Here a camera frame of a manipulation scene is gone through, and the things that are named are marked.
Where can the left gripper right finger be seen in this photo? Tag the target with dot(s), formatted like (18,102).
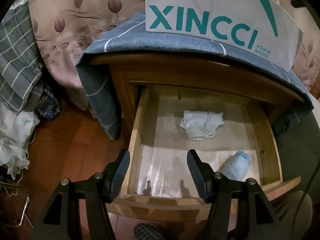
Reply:
(202,175)

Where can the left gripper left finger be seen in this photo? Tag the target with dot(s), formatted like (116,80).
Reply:
(115,174)

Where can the light blue mesh sock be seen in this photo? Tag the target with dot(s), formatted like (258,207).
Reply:
(236,166)

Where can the light grey garment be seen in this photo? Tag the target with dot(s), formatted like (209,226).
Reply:
(200,125)

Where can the wooden drawer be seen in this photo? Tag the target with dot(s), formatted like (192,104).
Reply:
(170,176)

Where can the checked slipper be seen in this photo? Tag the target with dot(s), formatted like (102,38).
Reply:
(145,231)

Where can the dark blue snack bag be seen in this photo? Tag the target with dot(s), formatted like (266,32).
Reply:
(49,107)

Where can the brown wooden nightstand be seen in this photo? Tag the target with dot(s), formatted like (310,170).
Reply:
(190,70)

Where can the white crumpled plastic sheet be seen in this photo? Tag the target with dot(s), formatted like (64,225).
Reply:
(16,131)

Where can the blue checked cloth cover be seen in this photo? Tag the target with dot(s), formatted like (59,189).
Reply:
(132,37)

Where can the grey plaid fabric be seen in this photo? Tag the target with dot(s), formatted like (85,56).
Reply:
(21,70)

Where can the leaf pattern curtain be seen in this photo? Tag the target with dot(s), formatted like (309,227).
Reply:
(64,29)

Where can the white XINCCI shoe box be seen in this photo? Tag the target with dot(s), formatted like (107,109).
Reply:
(260,27)

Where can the brown bag with metal frame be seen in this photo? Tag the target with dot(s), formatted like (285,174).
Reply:
(18,201)

